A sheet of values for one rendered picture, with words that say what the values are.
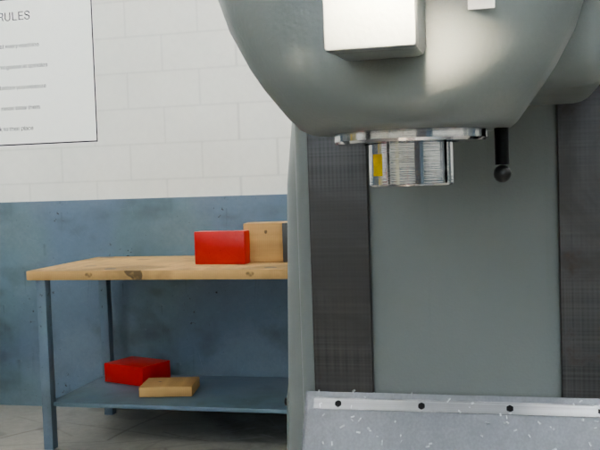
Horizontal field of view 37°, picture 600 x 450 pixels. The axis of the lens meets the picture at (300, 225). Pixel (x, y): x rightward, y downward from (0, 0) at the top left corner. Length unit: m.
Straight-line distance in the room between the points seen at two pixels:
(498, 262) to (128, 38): 4.47
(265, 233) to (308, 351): 3.49
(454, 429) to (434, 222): 0.20
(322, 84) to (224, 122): 4.55
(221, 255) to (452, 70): 3.98
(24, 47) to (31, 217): 0.98
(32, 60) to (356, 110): 5.09
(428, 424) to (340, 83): 0.53
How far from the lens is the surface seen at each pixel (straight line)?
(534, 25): 0.44
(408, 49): 0.40
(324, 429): 0.92
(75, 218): 5.34
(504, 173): 0.51
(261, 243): 4.41
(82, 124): 5.32
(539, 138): 0.88
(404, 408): 0.91
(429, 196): 0.89
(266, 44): 0.45
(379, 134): 0.48
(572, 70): 0.62
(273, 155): 4.90
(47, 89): 5.44
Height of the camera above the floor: 1.29
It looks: 3 degrees down
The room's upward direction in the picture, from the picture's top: 2 degrees counter-clockwise
